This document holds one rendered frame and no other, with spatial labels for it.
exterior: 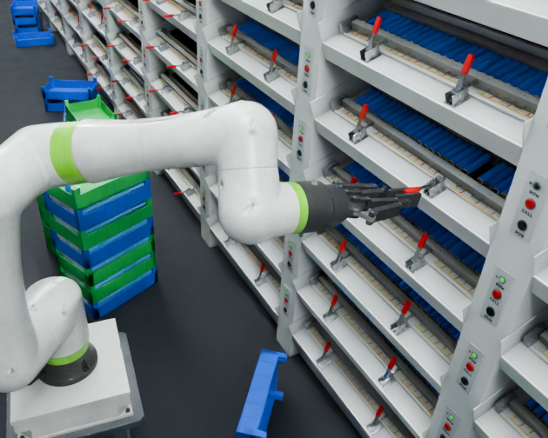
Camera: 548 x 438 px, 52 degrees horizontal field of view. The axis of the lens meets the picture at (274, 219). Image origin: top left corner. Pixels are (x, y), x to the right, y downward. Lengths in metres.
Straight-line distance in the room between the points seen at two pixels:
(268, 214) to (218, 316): 1.28
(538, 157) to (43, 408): 1.17
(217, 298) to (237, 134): 1.39
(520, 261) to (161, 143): 0.65
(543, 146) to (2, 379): 1.09
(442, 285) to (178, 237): 1.52
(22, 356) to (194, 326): 0.96
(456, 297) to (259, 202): 0.54
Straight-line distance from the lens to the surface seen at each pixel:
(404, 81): 1.19
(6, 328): 1.19
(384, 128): 1.34
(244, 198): 0.88
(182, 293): 2.24
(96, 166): 1.03
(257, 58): 1.82
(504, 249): 1.07
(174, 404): 1.88
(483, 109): 1.09
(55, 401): 1.47
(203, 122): 0.92
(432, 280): 1.27
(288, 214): 0.91
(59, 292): 1.36
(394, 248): 1.34
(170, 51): 2.55
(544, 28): 0.97
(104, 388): 1.47
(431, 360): 1.38
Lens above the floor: 1.49
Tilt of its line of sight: 34 degrees down
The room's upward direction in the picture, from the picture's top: 4 degrees clockwise
